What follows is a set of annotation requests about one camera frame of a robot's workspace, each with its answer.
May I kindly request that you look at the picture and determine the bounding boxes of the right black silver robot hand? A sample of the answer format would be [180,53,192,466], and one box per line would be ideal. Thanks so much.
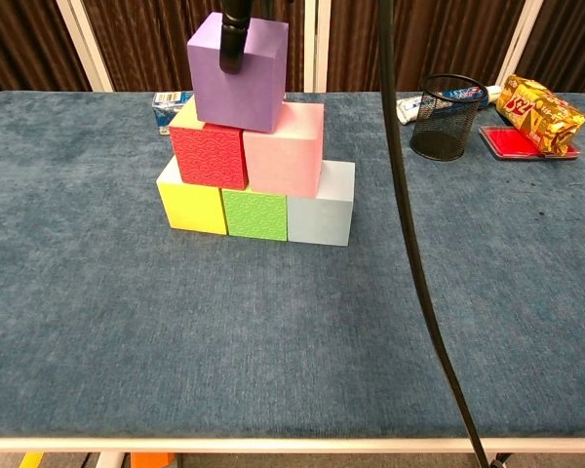
[218,0,255,76]

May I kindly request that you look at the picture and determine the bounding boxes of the purple foam cube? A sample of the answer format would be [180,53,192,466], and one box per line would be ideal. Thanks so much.
[186,12,290,135]

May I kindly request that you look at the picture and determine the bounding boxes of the red foam cube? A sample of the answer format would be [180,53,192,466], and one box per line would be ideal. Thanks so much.
[168,95,250,191]

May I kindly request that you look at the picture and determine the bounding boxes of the pink foam cube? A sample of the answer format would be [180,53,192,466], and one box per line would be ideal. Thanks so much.
[243,100,326,200]

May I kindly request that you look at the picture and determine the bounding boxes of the yellow foam cube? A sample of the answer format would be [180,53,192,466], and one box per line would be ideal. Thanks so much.
[156,158,228,236]

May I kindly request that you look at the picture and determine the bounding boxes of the light blue foam cube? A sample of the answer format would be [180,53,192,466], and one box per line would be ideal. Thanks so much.
[286,160,356,247]

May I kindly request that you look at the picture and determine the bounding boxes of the green foam cube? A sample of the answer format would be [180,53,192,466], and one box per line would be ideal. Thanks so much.
[222,187,290,243]

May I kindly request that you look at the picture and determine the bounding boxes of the dark brown pleated curtain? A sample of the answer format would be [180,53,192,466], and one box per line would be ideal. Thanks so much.
[82,0,307,93]
[326,0,526,93]
[0,0,92,94]
[516,0,585,94]

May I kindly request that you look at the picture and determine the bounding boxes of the blue cookie package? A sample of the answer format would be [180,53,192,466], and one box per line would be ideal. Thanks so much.
[151,90,196,137]

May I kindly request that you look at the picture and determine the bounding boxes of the white blue toothpaste tube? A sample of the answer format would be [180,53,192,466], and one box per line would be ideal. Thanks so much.
[394,83,503,127]

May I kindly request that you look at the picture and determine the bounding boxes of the black mesh pen cup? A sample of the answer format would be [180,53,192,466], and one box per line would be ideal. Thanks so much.
[409,73,489,162]

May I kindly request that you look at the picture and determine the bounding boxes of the red ink pad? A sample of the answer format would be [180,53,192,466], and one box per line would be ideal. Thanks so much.
[478,125,581,161]

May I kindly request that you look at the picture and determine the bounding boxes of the gold snack package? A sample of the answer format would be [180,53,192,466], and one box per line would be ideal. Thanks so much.
[495,73,585,156]

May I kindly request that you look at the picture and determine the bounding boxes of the orange object under table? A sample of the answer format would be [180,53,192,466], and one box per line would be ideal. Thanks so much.
[130,451,176,468]

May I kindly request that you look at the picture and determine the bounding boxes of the white partition post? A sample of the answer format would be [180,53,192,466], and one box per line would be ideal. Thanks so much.
[56,0,114,93]
[495,0,545,88]
[303,0,332,94]

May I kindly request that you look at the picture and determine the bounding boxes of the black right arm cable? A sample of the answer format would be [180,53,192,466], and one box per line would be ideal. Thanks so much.
[377,0,492,468]

